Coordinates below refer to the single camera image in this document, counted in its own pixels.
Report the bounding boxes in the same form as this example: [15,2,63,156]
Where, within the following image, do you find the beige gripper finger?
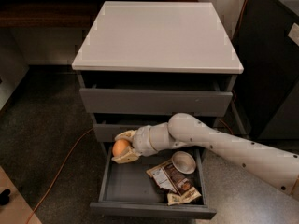
[112,146,140,164]
[115,130,136,143]

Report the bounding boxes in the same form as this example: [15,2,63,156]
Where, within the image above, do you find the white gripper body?
[133,126,158,157]

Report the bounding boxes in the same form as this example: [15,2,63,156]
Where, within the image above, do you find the orange fruit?
[112,139,130,157]

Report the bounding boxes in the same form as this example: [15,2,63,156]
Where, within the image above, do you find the grey bottom drawer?
[90,147,217,219]

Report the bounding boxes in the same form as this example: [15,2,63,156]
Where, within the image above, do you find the grey drawer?
[93,117,219,146]
[90,147,217,219]
[79,88,233,117]

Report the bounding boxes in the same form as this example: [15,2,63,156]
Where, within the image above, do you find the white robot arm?
[112,113,299,200]

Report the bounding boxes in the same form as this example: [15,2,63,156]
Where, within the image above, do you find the grey middle drawer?
[93,117,219,146]

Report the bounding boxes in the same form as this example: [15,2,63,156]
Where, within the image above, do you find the grey top drawer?
[79,88,233,117]

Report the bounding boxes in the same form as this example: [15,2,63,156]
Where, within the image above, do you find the grey drawer cabinet white top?
[71,1,244,173]

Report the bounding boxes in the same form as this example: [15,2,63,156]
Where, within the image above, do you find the brown snack packet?
[147,160,192,196]

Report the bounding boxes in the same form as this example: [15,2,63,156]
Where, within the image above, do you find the white bowl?
[172,151,196,175]

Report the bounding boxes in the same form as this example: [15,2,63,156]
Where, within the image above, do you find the beige snack packet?
[167,187,202,205]

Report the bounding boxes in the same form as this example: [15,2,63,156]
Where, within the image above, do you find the light wooden board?
[0,167,42,224]

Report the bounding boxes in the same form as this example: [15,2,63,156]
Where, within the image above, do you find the black knob object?
[0,189,11,205]

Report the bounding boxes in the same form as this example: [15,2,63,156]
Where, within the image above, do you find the dark wooden shelf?
[0,0,198,28]

